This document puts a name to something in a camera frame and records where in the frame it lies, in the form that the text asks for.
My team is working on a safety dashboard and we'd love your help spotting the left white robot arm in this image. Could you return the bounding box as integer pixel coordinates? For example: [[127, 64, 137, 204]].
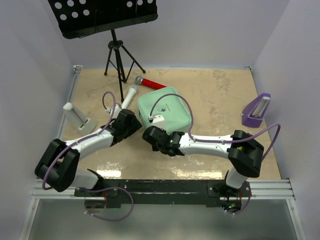
[[34, 109, 142, 196]]

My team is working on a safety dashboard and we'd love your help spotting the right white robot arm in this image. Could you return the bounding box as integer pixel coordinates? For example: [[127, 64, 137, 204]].
[[142, 126, 264, 197]]

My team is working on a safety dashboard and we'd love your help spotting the white toy microphone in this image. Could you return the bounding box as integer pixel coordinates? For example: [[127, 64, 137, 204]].
[[121, 85, 138, 109]]

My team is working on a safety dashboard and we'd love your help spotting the white plastic stand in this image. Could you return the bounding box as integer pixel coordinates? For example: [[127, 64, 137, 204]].
[[63, 102, 96, 136]]

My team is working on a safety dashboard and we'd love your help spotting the red toy microphone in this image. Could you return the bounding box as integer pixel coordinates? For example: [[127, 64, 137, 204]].
[[135, 75, 166, 90]]

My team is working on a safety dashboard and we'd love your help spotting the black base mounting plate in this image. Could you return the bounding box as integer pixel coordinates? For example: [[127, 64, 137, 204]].
[[74, 179, 251, 208]]

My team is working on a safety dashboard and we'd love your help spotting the purple plastic stand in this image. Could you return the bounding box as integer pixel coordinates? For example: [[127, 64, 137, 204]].
[[241, 93, 271, 128]]

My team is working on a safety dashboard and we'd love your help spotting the black music stand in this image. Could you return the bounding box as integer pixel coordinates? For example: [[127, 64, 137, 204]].
[[47, 0, 159, 104]]

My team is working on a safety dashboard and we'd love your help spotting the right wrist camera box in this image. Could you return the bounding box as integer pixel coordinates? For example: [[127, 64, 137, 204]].
[[148, 114, 166, 130]]

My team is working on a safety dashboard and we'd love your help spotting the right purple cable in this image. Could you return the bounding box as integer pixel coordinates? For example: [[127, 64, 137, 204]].
[[149, 93, 282, 216]]

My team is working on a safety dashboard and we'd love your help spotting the aluminium frame rail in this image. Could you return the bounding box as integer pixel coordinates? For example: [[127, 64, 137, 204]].
[[18, 65, 83, 240]]

